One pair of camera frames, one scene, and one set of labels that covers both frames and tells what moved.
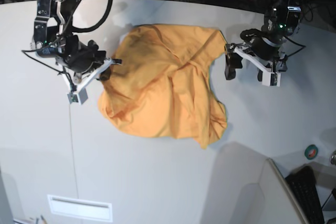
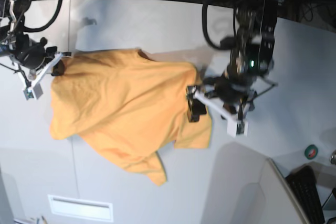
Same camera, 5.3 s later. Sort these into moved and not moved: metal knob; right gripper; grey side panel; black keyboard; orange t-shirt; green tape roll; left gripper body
Moved: left gripper body; right gripper; orange t-shirt
Not moved: metal knob; green tape roll; grey side panel; black keyboard
